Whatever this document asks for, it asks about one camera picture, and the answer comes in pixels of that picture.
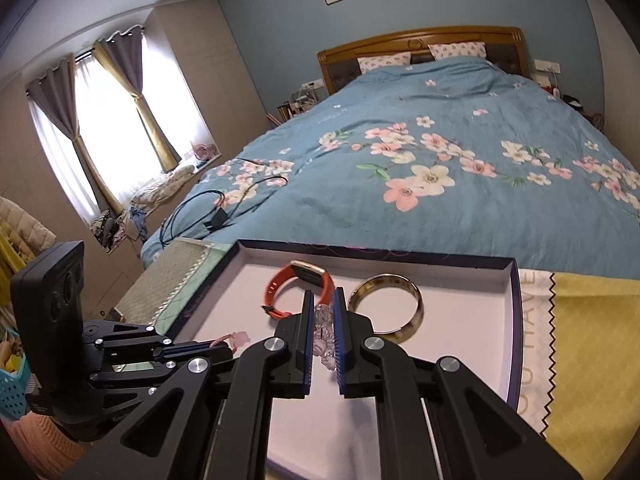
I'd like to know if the beige quilted jacket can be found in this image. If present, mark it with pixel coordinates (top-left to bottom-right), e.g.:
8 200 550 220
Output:
0 195 56 261

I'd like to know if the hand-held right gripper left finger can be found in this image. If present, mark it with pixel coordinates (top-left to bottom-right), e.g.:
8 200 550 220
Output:
62 291 316 480

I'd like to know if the cream folded quilt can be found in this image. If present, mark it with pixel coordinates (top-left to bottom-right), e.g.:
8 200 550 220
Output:
131 165 198 206

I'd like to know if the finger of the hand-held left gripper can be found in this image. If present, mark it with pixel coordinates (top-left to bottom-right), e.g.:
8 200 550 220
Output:
82 322 222 354
90 349 236 391

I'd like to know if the pink flower cord bracelet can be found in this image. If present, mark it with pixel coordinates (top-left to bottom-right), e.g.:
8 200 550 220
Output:
210 330 251 351

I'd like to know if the clear crystal bead bracelet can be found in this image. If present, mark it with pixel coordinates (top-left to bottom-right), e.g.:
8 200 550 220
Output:
313 302 337 373

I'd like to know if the person's left forearm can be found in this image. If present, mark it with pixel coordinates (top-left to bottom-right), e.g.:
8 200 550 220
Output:
10 410 88 478

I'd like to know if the white tray with dark rim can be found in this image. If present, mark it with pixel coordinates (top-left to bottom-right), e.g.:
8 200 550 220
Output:
167 239 522 471

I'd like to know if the blue floral duvet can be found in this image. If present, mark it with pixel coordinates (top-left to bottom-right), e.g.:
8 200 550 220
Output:
140 55 640 281

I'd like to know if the pile of clothes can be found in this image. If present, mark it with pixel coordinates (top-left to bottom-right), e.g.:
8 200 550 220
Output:
90 207 148 251

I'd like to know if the blue plastic basket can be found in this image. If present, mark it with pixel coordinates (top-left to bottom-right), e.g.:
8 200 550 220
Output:
0 360 33 418

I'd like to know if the nightstand cosmetics clutter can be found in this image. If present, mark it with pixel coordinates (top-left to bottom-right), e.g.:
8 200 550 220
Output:
267 87 326 126

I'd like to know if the bedside clutter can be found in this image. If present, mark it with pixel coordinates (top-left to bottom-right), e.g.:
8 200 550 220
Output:
550 72 606 131

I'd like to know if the patterned white pillow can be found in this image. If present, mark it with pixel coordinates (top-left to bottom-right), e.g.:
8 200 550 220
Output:
429 41 487 61
357 52 412 75

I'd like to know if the green woven mat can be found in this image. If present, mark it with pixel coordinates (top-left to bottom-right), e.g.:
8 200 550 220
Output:
115 238 235 328

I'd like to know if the yellow and white cloth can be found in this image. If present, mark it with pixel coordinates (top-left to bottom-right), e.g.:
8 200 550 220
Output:
515 269 640 456

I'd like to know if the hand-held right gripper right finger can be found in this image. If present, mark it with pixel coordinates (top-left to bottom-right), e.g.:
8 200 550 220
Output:
334 286 583 480

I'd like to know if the grey and gold curtain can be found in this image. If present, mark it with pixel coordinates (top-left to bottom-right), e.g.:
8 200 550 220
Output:
25 55 126 216
92 25 182 171

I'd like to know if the orange smartwatch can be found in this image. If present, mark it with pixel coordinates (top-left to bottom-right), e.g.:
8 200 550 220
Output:
261 260 335 318

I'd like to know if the wooden headboard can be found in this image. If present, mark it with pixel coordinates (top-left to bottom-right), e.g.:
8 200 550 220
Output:
316 26 532 96

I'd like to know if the black charging cable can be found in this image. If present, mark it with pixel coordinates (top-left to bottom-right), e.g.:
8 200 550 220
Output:
160 159 290 251

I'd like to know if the horn pattern bangle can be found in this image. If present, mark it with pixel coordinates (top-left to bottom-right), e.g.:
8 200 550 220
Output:
347 274 425 345

